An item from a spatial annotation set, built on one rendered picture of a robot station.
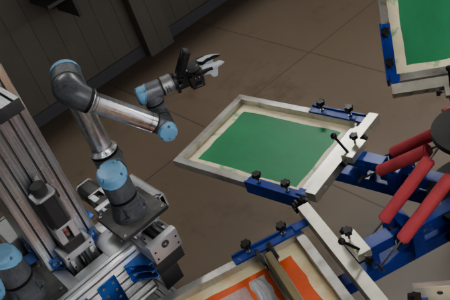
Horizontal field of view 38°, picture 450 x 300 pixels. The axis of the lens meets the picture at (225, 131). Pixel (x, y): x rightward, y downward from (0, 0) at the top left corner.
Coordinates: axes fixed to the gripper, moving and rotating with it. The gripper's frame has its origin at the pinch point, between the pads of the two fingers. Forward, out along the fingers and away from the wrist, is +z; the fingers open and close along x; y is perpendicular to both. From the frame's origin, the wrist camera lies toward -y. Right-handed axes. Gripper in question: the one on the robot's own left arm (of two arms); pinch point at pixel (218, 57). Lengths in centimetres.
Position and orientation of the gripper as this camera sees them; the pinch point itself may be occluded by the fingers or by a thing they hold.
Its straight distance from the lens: 255.2
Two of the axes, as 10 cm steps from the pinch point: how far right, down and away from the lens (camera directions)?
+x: 3.3, 5.9, -7.4
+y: 2.4, 7.0, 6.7
